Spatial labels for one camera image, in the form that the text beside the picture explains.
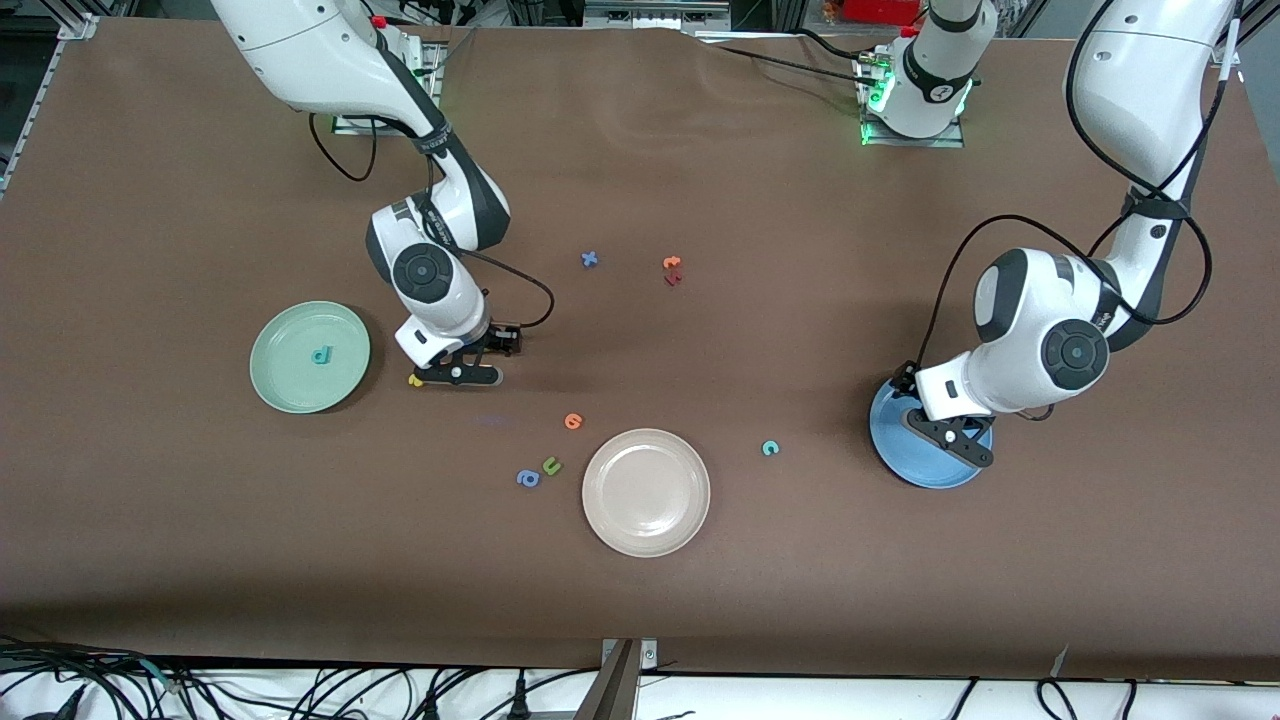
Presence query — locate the blue plate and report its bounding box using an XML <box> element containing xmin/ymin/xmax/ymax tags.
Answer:
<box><xmin>869</xmin><ymin>378</ymin><xmax>995</xmax><ymax>490</ymax></box>

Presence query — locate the green plate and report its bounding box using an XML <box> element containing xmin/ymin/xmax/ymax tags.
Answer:
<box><xmin>249</xmin><ymin>301</ymin><xmax>372</xmax><ymax>415</ymax></box>

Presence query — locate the beige plate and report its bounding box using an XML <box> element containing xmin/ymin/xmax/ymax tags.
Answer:
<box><xmin>582</xmin><ymin>428</ymin><xmax>712</xmax><ymax>558</ymax></box>

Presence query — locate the brown table cover mat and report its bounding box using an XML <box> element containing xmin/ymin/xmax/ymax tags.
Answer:
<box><xmin>0</xmin><ymin>15</ymin><xmax>1280</xmax><ymax>683</ymax></box>

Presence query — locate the red box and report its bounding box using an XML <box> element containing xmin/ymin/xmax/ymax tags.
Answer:
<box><xmin>843</xmin><ymin>0</ymin><xmax>924</xmax><ymax>24</ymax></box>

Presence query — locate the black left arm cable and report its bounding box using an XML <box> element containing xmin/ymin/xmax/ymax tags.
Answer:
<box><xmin>915</xmin><ymin>0</ymin><xmax>1247</xmax><ymax>377</ymax></box>

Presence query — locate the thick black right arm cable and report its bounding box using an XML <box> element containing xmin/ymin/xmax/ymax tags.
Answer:
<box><xmin>307</xmin><ymin>110</ymin><xmax>380</xmax><ymax>185</ymax></box>

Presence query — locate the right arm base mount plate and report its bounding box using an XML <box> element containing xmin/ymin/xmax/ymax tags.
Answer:
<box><xmin>333</xmin><ymin>42</ymin><xmax>443</xmax><ymax>137</ymax></box>

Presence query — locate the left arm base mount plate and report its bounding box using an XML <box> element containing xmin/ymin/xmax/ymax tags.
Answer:
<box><xmin>856</xmin><ymin>55</ymin><xmax>967</xmax><ymax>150</ymax></box>

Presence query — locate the black looped cable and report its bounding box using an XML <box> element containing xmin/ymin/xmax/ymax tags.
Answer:
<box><xmin>1035</xmin><ymin>677</ymin><xmax>1138</xmax><ymax>720</ymax></box>

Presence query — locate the black base power cable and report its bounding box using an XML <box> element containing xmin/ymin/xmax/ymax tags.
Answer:
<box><xmin>688</xmin><ymin>28</ymin><xmax>906</xmax><ymax>83</ymax></box>

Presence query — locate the aluminium frame profile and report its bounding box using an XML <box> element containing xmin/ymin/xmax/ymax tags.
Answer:
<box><xmin>583</xmin><ymin>0</ymin><xmax>733</xmax><ymax>33</ymax></box>

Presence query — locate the grey metal camera post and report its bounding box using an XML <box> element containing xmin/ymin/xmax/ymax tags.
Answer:
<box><xmin>575</xmin><ymin>637</ymin><xmax>661</xmax><ymax>720</ymax></box>

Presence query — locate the aluminium table edge rail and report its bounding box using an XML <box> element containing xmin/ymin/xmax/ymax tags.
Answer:
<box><xmin>0</xmin><ymin>14</ymin><xmax>101</xmax><ymax>196</ymax></box>

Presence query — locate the black cable tangle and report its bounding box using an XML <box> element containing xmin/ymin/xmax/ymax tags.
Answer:
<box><xmin>0</xmin><ymin>633</ymin><xmax>216</xmax><ymax>720</ymax></box>

